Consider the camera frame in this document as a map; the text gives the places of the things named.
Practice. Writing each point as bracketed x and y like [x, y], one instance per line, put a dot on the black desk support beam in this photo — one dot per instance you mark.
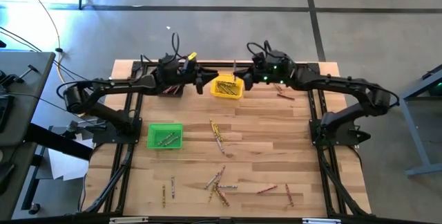
[58, 142]

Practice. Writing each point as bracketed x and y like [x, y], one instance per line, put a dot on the black clamp tool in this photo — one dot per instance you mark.
[10, 79]

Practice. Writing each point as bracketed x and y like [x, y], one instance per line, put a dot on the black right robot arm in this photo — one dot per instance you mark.
[345, 84]

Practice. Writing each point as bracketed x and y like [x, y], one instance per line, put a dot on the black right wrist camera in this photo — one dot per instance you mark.
[259, 58]

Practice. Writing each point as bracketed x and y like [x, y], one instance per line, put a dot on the grey-legged wooden workstation table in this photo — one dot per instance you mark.
[414, 130]

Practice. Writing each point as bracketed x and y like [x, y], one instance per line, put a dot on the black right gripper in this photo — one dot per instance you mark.
[259, 76]

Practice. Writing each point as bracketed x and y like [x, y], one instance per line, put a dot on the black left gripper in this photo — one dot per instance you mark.
[190, 79]

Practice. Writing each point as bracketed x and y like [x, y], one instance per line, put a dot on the black caster wheel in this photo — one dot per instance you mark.
[34, 208]

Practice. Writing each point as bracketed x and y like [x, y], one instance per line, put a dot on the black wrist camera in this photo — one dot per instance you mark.
[259, 58]
[188, 65]

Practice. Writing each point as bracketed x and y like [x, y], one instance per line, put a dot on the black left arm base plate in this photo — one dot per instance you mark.
[103, 137]

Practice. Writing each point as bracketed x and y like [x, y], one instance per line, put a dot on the white strip on beam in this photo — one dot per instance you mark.
[321, 221]
[127, 220]

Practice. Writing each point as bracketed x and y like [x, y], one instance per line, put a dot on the yellow plastic basket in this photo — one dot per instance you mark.
[214, 92]

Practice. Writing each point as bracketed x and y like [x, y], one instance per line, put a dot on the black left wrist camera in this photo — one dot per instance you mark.
[188, 65]

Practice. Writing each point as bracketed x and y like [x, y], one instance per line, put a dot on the green plastic basket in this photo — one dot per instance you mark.
[152, 129]

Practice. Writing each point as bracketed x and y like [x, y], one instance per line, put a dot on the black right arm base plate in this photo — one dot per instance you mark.
[342, 129]

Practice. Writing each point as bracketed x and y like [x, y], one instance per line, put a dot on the black horizontal frame beam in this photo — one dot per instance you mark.
[241, 221]

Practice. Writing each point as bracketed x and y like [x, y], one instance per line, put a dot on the white paper sheets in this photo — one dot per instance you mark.
[65, 165]

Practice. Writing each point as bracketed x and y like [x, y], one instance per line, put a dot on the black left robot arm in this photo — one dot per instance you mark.
[114, 84]

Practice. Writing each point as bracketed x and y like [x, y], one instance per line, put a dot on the black computer tower green LEDs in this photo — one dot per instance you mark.
[436, 87]

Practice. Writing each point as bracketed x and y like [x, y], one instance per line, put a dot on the black plastic basket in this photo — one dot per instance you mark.
[182, 91]

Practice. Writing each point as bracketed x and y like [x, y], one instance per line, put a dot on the grey side desk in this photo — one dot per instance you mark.
[27, 68]

